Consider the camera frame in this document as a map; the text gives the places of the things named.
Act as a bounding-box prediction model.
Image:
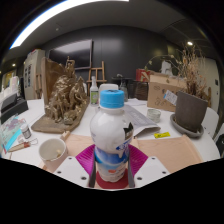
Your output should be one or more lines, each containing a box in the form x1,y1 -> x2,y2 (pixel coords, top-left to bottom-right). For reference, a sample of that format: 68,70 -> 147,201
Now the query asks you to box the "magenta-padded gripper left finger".
53,143 -> 98,189

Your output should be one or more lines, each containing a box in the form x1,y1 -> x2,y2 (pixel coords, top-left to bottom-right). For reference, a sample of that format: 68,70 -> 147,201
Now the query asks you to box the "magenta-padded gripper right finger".
127,143 -> 171,189

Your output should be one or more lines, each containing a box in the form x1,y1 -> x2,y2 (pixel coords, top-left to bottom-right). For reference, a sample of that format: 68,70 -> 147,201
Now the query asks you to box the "white blue-capped drink bottle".
89,89 -> 135,183

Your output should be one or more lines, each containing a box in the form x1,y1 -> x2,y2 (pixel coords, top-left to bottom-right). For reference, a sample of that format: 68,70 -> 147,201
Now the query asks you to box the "white ceramic cup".
38,137 -> 69,173

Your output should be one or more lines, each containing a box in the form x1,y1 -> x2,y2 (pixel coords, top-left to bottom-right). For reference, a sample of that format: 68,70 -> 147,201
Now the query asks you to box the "yellow tag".
153,131 -> 171,139

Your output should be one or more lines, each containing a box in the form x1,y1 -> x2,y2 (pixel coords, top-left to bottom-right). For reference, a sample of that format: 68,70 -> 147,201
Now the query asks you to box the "folded newspaper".
123,103 -> 162,138

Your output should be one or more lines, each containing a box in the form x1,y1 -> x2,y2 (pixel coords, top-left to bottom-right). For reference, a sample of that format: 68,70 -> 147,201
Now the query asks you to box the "small tape roll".
146,108 -> 162,124

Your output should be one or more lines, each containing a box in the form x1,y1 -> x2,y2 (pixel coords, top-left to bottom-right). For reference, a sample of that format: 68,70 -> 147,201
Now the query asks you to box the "small paint jar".
20,123 -> 33,140

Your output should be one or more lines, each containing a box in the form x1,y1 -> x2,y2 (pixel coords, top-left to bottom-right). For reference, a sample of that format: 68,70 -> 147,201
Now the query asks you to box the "brown clay sculpture on board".
30,56 -> 91,134

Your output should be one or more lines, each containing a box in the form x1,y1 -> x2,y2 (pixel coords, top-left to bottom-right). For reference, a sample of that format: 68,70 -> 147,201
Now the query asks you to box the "grey pot with dried plant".
169,43 -> 209,139

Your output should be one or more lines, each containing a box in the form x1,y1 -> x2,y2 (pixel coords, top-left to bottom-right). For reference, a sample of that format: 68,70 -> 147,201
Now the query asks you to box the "clear green-labelled spray bottle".
89,75 -> 100,107

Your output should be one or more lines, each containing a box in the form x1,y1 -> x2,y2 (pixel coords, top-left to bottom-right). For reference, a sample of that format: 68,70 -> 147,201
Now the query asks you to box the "brown cardboard box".
146,73 -> 188,113

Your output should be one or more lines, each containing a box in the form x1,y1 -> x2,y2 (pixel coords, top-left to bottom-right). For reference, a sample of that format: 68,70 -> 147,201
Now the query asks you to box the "white chair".
98,83 -> 119,93
201,106 -> 221,138

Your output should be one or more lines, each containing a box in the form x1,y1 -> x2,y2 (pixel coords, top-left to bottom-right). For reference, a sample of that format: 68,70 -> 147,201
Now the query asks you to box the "dark glass jar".
119,79 -> 129,103

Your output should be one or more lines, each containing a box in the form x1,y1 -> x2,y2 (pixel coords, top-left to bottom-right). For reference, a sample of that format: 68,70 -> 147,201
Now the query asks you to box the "black flat box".
0,99 -> 29,125
0,92 -> 18,113

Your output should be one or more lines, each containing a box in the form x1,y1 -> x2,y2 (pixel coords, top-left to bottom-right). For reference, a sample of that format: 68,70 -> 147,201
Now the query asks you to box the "red box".
135,68 -> 151,83

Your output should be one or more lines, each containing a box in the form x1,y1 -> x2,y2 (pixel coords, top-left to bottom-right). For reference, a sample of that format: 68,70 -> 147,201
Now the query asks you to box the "wooden easel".
87,60 -> 108,93

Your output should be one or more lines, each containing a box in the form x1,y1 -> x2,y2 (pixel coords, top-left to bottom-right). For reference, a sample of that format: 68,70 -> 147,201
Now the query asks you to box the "white plaster figure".
160,59 -> 174,76

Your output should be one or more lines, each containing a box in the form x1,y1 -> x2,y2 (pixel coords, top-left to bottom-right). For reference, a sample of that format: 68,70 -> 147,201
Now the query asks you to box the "white cabinet with pictures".
23,49 -> 46,101

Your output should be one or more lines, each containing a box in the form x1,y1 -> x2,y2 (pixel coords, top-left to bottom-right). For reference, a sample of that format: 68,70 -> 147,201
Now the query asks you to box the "long ceiling light strip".
9,0 -> 131,50

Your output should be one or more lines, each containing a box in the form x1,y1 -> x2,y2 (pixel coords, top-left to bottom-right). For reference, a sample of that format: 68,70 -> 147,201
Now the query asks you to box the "black wall screen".
49,39 -> 94,71

